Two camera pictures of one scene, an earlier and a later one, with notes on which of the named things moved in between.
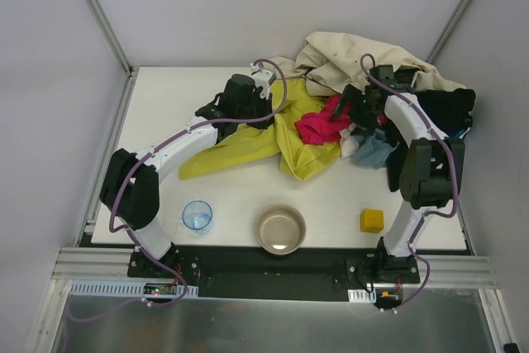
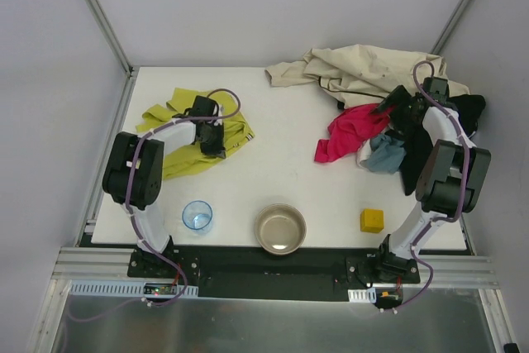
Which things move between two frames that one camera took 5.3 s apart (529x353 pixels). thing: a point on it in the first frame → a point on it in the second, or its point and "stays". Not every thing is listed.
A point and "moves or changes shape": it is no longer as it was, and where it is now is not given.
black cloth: (449, 108) moves or changes shape
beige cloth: (332, 63) moves or changes shape
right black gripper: (361, 99) → (393, 99)
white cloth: (349, 144) → (364, 152)
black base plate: (245, 273) stays
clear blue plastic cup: (197, 216) stays
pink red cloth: (316, 128) → (347, 134)
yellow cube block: (372, 221) stays
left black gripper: (256, 102) → (212, 148)
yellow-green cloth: (293, 101) → (189, 160)
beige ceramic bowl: (280, 229) stays
